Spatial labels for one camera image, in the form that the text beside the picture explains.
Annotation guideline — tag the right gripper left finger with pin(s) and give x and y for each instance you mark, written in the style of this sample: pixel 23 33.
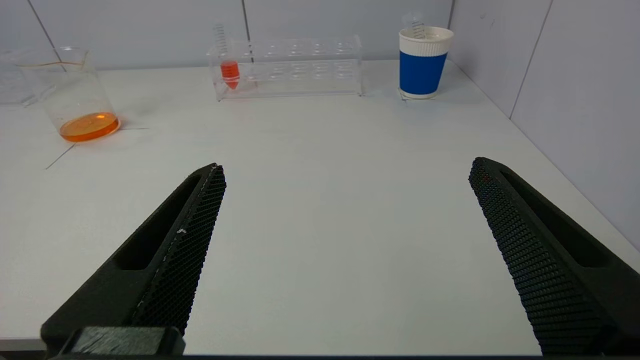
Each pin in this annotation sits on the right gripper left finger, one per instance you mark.
pixel 150 280

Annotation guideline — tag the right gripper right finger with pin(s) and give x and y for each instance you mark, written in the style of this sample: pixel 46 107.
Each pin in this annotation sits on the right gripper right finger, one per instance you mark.
pixel 560 270

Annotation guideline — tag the yellow pigment test tube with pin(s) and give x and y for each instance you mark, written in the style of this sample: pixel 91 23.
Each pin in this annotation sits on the yellow pigment test tube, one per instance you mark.
pixel 417 29

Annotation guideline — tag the clear glass beaker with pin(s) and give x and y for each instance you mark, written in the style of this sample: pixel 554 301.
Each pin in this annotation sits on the clear glass beaker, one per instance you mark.
pixel 90 127

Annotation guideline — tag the orange pigment test tube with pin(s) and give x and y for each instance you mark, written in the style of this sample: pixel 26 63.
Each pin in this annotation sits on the orange pigment test tube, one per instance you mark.
pixel 230 72

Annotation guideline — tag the blue white paper cup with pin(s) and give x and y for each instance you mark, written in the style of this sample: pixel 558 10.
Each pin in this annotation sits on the blue white paper cup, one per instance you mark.
pixel 422 70

